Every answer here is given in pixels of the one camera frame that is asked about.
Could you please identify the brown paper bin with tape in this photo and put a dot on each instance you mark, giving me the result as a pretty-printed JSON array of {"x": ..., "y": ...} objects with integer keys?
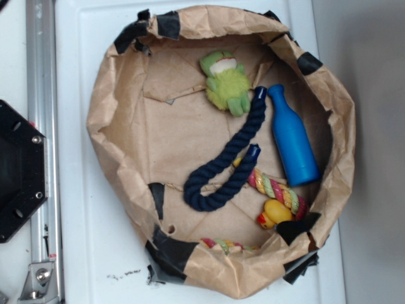
[{"x": 151, "y": 125}]

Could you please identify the green plush frog toy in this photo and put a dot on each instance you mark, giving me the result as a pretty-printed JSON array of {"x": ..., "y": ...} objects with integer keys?
[{"x": 227, "y": 85}]

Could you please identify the yellow rubber duck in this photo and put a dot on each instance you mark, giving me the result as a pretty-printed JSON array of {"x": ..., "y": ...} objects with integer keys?
[{"x": 274, "y": 212}]

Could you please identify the blue plastic bottle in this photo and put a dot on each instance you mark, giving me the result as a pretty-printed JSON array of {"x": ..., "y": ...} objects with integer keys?
[{"x": 292, "y": 141}]

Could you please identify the multicolour braided rope toy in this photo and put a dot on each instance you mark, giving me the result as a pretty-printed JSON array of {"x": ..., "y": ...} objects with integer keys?
[{"x": 274, "y": 190}]

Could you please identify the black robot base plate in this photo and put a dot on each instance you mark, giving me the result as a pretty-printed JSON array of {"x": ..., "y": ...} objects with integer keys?
[{"x": 23, "y": 178}]

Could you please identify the metal corner bracket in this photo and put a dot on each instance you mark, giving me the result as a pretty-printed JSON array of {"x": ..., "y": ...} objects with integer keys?
[{"x": 40, "y": 284}]

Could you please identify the aluminium extrusion rail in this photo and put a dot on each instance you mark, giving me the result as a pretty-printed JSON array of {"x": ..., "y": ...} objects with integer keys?
[{"x": 45, "y": 224}]

